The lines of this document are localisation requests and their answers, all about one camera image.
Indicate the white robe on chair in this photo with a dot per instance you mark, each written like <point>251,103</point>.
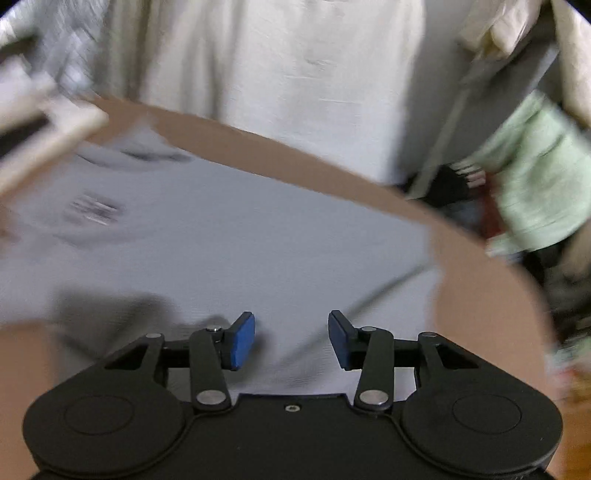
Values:
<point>286,83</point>

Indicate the cream quilted cloth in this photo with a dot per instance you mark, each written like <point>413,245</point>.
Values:
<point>508,23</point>

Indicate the black object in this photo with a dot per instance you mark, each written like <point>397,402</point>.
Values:
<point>448,187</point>

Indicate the pale green cloth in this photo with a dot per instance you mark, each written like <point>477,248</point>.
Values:
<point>540,170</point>

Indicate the pale printed T-shirt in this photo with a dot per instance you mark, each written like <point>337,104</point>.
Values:
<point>231,235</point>

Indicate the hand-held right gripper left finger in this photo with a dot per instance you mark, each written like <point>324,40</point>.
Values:
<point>241,341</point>

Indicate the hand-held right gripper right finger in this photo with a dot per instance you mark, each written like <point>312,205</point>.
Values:
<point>339,341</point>

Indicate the red object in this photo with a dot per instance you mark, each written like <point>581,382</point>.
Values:
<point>493,210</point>

